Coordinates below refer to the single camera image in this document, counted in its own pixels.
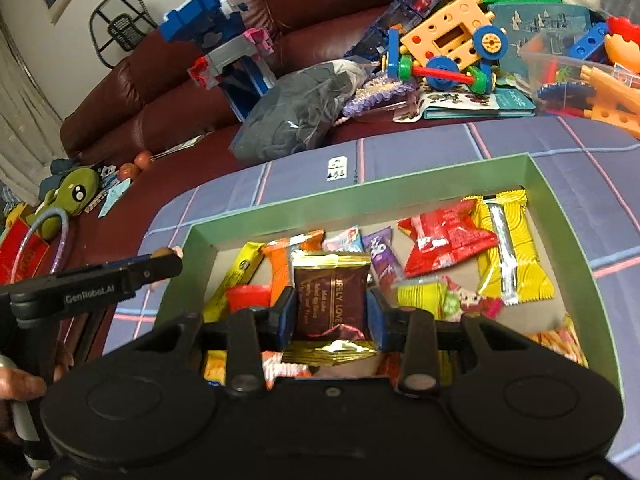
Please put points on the checked blue tablecloth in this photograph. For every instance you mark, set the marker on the checked blue tablecloth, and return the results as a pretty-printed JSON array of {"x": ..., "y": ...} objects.
[{"x": 425, "y": 155}]

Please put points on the small white tag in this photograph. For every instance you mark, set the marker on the small white tag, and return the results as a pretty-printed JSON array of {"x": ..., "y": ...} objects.
[{"x": 337, "y": 168}]

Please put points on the orange stick snack packet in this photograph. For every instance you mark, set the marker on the orange stick snack packet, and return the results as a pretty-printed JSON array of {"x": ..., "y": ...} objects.
[{"x": 565, "y": 342}]

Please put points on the green cardboard box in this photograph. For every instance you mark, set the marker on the green cardboard box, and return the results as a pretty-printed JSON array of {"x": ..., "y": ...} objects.
[{"x": 350, "y": 200}]

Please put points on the person's left hand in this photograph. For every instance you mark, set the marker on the person's left hand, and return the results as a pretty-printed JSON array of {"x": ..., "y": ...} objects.
[{"x": 22, "y": 385}]

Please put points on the red and orange toy gear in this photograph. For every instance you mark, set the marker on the red and orange toy gear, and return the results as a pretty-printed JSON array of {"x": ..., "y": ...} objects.
[{"x": 625, "y": 35}]

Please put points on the small yellow-green snack packet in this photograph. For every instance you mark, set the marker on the small yellow-green snack packet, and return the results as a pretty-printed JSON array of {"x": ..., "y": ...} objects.
[{"x": 420, "y": 297}]

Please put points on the teal printed board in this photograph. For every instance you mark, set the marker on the teal printed board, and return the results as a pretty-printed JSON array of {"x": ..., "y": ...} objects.
[{"x": 540, "y": 22}]

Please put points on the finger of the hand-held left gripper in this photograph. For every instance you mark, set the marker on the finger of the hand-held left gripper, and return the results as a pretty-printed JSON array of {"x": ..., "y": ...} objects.
[{"x": 150, "y": 270}]

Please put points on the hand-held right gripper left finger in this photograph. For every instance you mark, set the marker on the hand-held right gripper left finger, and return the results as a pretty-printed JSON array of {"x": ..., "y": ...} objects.
[{"x": 287, "y": 310}]

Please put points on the long yellow bar packet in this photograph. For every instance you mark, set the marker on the long yellow bar packet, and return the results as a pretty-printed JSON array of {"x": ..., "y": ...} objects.
[{"x": 237, "y": 270}]

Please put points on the pale pink and blue packet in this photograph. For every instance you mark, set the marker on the pale pink and blue packet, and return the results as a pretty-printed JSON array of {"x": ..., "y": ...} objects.
[{"x": 345, "y": 240}]

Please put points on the light blue card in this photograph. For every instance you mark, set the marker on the light blue card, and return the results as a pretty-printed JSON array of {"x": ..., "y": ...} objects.
[{"x": 114, "y": 197}]

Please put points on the brown chocolate packet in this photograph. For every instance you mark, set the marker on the brown chocolate packet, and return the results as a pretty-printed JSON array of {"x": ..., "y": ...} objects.
[{"x": 330, "y": 295}]

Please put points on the dark cloth in plastic bag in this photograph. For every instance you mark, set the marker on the dark cloth in plastic bag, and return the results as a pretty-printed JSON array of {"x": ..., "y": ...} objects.
[{"x": 290, "y": 110}]

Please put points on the blue toy robot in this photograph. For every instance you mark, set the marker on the blue toy robot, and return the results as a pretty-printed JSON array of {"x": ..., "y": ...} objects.
[{"x": 220, "y": 25}]

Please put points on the small pink cartoon packet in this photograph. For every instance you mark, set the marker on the small pink cartoon packet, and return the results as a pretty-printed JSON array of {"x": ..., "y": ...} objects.
[{"x": 470, "y": 300}]

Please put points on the orange-red sausage packet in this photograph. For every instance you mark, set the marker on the orange-red sausage packet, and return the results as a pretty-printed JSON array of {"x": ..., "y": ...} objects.
[{"x": 247, "y": 296}]

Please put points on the orange ball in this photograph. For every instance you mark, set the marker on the orange ball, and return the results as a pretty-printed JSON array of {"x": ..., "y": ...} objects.
[
  {"x": 127, "y": 171},
  {"x": 142, "y": 160}
]

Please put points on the purple hoop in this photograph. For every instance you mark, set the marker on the purple hoop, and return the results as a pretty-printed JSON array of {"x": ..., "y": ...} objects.
[{"x": 65, "y": 235}]

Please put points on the purple knit item in bag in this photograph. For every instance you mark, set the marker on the purple knit item in bag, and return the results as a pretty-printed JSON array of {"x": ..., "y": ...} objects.
[{"x": 377, "y": 92}]

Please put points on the plain red snack packet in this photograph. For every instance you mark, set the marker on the plain red snack packet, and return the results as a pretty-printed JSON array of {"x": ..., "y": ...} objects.
[{"x": 445, "y": 245}]

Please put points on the purple candy packet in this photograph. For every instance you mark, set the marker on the purple candy packet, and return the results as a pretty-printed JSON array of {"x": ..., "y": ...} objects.
[{"x": 382, "y": 255}]

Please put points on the orange packet with silver seam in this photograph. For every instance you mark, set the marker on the orange packet with silver seam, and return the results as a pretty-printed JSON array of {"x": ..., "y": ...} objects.
[{"x": 280, "y": 270}]

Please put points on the paper sheet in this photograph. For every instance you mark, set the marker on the paper sheet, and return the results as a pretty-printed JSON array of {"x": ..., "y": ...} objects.
[{"x": 180, "y": 147}]

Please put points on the clear bin of toy parts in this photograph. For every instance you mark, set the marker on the clear bin of toy parts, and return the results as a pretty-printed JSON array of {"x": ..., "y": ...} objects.
[{"x": 600, "y": 95}]

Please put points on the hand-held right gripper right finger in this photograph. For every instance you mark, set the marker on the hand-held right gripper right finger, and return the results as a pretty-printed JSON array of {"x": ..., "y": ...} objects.
[{"x": 375, "y": 317}]

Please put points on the tall yellow-green snack packet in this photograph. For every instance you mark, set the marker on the tall yellow-green snack packet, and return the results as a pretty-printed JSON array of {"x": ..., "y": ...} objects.
[{"x": 525, "y": 270}]

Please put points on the gold foil packet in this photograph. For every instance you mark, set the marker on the gold foil packet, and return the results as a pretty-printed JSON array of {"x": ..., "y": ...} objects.
[{"x": 332, "y": 352}]

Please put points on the green plush toy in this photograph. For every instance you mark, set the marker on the green plush toy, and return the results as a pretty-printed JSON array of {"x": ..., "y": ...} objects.
[{"x": 75, "y": 190}]

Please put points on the red box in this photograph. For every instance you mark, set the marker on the red box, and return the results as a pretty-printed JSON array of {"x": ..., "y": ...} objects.
[{"x": 20, "y": 255}]

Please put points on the pale curtain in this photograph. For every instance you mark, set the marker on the pale curtain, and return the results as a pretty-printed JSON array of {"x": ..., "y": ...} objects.
[{"x": 20, "y": 125}]

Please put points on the orange toy vehicle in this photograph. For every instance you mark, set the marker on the orange toy vehicle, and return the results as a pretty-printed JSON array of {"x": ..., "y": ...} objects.
[{"x": 450, "y": 35}]

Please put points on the blue transparent toy case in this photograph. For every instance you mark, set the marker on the blue transparent toy case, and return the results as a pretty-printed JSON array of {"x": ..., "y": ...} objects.
[{"x": 415, "y": 0}]

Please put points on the sticker sheet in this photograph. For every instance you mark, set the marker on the sticker sheet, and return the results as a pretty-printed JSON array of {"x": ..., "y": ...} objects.
[{"x": 450, "y": 100}]

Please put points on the black mesh back support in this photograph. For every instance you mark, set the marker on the black mesh back support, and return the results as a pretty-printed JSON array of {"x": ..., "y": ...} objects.
[{"x": 122, "y": 27}]

